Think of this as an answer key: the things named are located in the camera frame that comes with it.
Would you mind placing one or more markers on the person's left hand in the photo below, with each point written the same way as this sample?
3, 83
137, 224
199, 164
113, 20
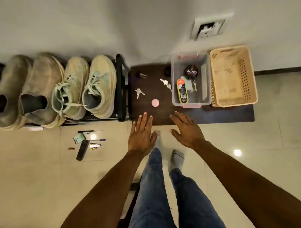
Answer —
141, 138

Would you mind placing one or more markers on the person's right hand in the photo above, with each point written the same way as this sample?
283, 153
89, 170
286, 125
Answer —
190, 134

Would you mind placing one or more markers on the pink round lid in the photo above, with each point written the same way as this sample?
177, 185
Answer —
155, 102

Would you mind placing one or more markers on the black orange shoe brush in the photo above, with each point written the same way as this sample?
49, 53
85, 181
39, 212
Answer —
182, 91

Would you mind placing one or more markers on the clear plastic storage box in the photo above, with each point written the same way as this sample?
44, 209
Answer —
203, 91

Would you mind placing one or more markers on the silver key bunch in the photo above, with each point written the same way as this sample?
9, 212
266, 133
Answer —
165, 83
139, 92

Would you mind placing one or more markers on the pale green lace-up shoe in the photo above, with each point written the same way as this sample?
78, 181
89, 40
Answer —
103, 84
75, 80

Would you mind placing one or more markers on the small black round cap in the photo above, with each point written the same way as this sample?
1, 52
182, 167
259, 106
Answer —
167, 71

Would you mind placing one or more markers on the beige plastic basket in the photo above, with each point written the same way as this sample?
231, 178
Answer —
230, 80

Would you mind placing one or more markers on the worn tan slip-on shoe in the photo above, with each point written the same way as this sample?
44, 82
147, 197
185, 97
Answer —
10, 89
44, 77

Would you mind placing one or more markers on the person's right forearm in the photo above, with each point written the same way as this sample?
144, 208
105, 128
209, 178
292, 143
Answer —
244, 183

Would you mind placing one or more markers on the person's left forearm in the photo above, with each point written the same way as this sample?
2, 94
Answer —
110, 192

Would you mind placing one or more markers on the dark brown wooden cabinet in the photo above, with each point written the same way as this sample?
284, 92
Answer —
146, 112

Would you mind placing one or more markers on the person's left leg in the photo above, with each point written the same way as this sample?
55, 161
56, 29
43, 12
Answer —
153, 192

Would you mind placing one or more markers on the person's leg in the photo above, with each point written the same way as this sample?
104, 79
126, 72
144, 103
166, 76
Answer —
153, 192
193, 202

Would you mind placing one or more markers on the person's right leg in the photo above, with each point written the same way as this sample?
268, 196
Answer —
193, 202

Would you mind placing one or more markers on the black metal shoe rack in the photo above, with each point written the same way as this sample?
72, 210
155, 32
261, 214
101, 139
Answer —
122, 89

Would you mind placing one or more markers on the black remote control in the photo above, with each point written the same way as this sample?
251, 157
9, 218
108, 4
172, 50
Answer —
82, 150

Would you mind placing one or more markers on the black round polish tin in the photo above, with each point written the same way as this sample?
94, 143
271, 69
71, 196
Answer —
191, 72

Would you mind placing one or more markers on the green paper packet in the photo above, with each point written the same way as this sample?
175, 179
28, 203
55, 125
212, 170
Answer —
79, 138

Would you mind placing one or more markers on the white wall socket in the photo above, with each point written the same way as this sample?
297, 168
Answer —
208, 28

